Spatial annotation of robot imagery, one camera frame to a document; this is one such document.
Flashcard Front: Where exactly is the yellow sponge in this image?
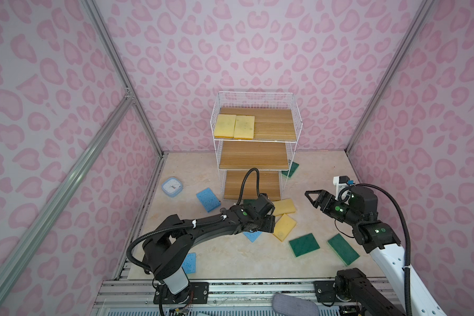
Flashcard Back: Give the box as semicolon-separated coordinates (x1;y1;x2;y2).
233;115;255;140
273;198;296;217
273;215;297;242
213;114;236;139

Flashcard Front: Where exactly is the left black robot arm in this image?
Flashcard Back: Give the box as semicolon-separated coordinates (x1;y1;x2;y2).
136;194;275;295

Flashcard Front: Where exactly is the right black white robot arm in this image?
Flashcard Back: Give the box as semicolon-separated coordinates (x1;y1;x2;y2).
305;184;445;315

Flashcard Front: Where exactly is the green sponge by shelf front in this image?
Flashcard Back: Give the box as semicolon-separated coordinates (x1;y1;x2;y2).
243;199;258;205

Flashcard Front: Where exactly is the green sponge behind shelf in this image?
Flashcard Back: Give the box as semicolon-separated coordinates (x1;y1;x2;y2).
281;161;300;178

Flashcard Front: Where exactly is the blue sponge centre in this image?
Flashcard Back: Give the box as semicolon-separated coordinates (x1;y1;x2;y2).
243;232;262;243

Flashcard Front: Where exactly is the green sponge front right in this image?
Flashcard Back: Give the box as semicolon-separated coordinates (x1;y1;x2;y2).
327;234;359;266

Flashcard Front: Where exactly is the green sponge front centre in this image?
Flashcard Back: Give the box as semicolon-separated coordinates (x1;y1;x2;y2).
288;233;320;258

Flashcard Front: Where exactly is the blue sponge near clock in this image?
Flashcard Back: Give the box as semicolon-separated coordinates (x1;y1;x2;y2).
196;188;221;213

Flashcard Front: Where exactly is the grey oval pad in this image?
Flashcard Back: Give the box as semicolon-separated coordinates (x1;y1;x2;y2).
272;293;320;316

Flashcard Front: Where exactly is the blue sponge front left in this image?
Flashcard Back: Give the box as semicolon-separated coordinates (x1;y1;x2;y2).
182;253;197;275

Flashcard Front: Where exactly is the light blue square clock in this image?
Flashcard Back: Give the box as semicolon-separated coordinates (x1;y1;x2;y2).
161;177;184;198

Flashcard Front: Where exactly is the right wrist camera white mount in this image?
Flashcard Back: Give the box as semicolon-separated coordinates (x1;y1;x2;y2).
333;176;354;194

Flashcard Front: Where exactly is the white wire wooden shelf rack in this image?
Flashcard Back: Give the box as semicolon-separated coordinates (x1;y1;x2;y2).
210;91;303;201

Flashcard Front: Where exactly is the left black corrugated cable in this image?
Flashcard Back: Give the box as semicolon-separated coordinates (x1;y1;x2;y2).
125;167;261;273

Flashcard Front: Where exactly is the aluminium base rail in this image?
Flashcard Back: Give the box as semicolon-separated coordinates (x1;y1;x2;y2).
90;278;362;315

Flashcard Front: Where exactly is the left diagonal aluminium frame bar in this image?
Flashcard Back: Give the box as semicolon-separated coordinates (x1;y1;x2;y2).
0;96;134;307

